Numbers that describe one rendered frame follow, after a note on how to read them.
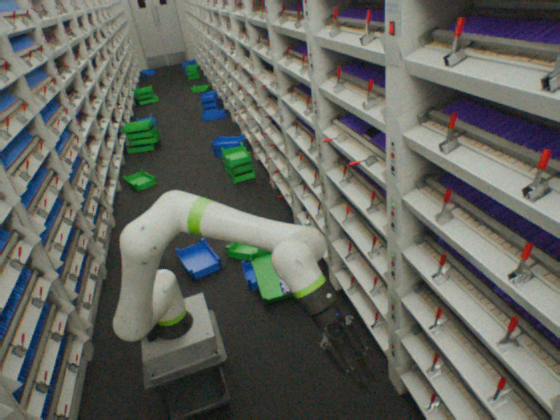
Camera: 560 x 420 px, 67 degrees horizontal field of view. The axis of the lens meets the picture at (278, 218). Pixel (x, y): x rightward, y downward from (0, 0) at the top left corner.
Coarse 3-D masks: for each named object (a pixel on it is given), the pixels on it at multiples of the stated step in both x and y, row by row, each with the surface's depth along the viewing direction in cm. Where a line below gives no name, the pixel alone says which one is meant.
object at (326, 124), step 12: (324, 120) 183; (324, 132) 184; (336, 132) 178; (336, 144) 172; (348, 144) 165; (348, 156) 164; (360, 156) 154; (360, 168) 156; (372, 168) 145; (384, 168) 141; (384, 180) 133
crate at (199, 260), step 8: (176, 248) 276; (192, 248) 282; (200, 248) 285; (208, 248) 279; (184, 256) 280; (192, 256) 279; (200, 256) 278; (208, 256) 276; (216, 256) 266; (184, 264) 263; (192, 264) 271; (200, 264) 270; (208, 264) 268; (216, 264) 260; (192, 272) 254; (200, 272) 256; (208, 272) 259; (192, 280) 256
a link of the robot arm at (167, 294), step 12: (156, 276) 154; (168, 276) 155; (156, 288) 150; (168, 288) 152; (156, 300) 147; (168, 300) 152; (180, 300) 159; (168, 312) 156; (180, 312) 159; (168, 324) 159
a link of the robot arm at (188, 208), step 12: (168, 192) 129; (180, 192) 129; (156, 204) 125; (168, 204) 124; (180, 204) 125; (192, 204) 125; (204, 204) 125; (180, 216) 125; (192, 216) 124; (180, 228) 126; (192, 228) 125
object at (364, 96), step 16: (336, 64) 173; (352, 64) 168; (368, 64) 159; (320, 80) 175; (336, 80) 170; (352, 80) 156; (368, 80) 149; (384, 80) 142; (336, 96) 158; (352, 96) 151; (368, 96) 135; (384, 96) 135; (352, 112) 150; (368, 112) 135; (384, 112) 122; (384, 128) 128
